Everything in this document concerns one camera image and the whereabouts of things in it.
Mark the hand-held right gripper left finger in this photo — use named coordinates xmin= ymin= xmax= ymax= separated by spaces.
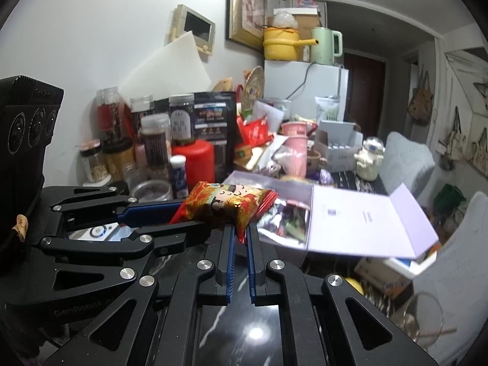
xmin=42 ymin=223 xmax=237 ymax=366

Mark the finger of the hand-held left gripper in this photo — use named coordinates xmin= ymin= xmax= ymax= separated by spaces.
xmin=40 ymin=219 xmax=214 ymax=295
xmin=42 ymin=185 xmax=187 ymax=226

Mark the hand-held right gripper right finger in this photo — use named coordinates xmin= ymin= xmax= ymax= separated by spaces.
xmin=246 ymin=223 xmax=439 ymax=366

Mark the red gold snack packet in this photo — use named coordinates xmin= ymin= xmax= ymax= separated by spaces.
xmin=170 ymin=181 xmax=277 ymax=244

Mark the lilac gift box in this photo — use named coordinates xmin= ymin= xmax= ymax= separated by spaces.
xmin=221 ymin=171 xmax=439 ymax=262

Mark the short glass jar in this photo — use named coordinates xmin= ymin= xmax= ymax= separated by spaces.
xmin=131 ymin=181 xmax=174 ymax=201

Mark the blue white tablet tube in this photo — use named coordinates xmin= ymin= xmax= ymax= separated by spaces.
xmin=170 ymin=155 xmax=189 ymax=199

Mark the pile of snack packets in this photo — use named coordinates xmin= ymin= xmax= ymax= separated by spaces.
xmin=257 ymin=198 xmax=311 ymax=242

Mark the jar with yellow contents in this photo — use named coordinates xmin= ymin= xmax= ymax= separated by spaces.
xmin=103 ymin=139 xmax=136 ymax=181

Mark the red canister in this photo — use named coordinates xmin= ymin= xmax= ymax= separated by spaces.
xmin=171 ymin=140 xmax=216 ymax=195

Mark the jar with dark contents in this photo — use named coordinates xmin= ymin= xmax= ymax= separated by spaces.
xmin=140 ymin=114 xmax=171 ymax=168

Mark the jar with beige contents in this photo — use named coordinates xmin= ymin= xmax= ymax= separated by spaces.
xmin=79 ymin=141 xmax=105 ymax=181

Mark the jar with red contents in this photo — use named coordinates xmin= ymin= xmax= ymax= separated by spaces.
xmin=95 ymin=87 xmax=126 ymax=143

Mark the jar with white label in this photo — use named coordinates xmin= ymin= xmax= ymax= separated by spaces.
xmin=169 ymin=95 xmax=196 ymax=145

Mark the pink cup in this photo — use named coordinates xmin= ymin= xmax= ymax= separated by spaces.
xmin=281 ymin=121 xmax=318 ymax=178

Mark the brown mug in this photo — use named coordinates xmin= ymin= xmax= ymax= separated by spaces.
xmin=307 ymin=150 xmax=328 ymax=172

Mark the black printed box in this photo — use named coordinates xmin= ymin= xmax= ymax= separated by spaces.
xmin=152 ymin=91 xmax=238 ymax=172

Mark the red snack bag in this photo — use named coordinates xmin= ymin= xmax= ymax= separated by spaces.
xmin=236 ymin=116 xmax=273 ymax=149

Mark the white blue cardboard box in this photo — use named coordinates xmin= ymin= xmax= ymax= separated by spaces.
xmin=356 ymin=255 xmax=424 ymax=298

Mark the white open carton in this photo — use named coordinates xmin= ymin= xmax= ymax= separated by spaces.
xmin=314 ymin=120 xmax=364 ymax=172

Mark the white foam board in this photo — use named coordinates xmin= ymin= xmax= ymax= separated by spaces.
xmin=118 ymin=32 xmax=212 ymax=102

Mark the white paper sheet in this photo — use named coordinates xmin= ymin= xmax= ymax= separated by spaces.
xmin=252 ymin=101 xmax=285 ymax=124

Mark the white astronaut figurine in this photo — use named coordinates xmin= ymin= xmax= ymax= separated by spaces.
xmin=354 ymin=137 xmax=386 ymax=181

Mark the gold decorative plate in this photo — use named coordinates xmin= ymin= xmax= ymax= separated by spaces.
xmin=241 ymin=66 xmax=265 ymax=113

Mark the green white pouch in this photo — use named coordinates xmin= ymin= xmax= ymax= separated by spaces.
xmin=314 ymin=95 xmax=340 ymax=123

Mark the clear drinking glass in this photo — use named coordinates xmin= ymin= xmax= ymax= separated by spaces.
xmin=393 ymin=292 xmax=445 ymax=346

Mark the grey padded chair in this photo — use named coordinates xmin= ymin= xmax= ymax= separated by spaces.
xmin=414 ymin=192 xmax=488 ymax=363
xmin=379 ymin=131 xmax=435 ymax=195

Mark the white fridge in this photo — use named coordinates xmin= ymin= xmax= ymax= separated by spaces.
xmin=264 ymin=59 xmax=349 ymax=123

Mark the dark wooden door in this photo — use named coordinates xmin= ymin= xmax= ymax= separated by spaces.
xmin=345 ymin=53 xmax=386 ymax=138

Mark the wooden stick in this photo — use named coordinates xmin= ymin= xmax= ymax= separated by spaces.
xmin=414 ymin=327 xmax=458 ymax=339

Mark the green bag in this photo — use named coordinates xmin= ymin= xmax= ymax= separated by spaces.
xmin=434 ymin=184 xmax=468 ymax=214

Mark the yellow pot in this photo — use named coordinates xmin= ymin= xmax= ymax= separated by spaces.
xmin=263 ymin=27 xmax=317 ymax=62

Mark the green electric kettle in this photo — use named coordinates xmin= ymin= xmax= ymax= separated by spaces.
xmin=310 ymin=27 xmax=343 ymax=66

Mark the gold framed picture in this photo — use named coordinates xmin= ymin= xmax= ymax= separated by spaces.
xmin=226 ymin=0 xmax=268 ymax=50

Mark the brown patterned bag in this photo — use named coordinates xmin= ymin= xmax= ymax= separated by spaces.
xmin=407 ymin=66 xmax=435 ymax=126

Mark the beige tote bag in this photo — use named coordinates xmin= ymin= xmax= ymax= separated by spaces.
xmin=444 ymin=107 xmax=466 ymax=161
xmin=471 ymin=127 xmax=488 ymax=178

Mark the clear plastic bag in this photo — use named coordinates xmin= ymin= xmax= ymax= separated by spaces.
xmin=272 ymin=11 xmax=300 ymax=30

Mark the brown cardboard box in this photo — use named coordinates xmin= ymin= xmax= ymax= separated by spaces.
xmin=267 ymin=8 xmax=321 ymax=39

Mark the black power cable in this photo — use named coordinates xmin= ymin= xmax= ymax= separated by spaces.
xmin=286 ymin=61 xmax=317 ymax=102

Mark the beige wall intercom panel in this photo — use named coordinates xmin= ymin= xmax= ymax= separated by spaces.
xmin=168 ymin=5 xmax=216 ymax=57

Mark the star wall ornament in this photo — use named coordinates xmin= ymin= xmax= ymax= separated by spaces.
xmin=473 ymin=82 xmax=488 ymax=109

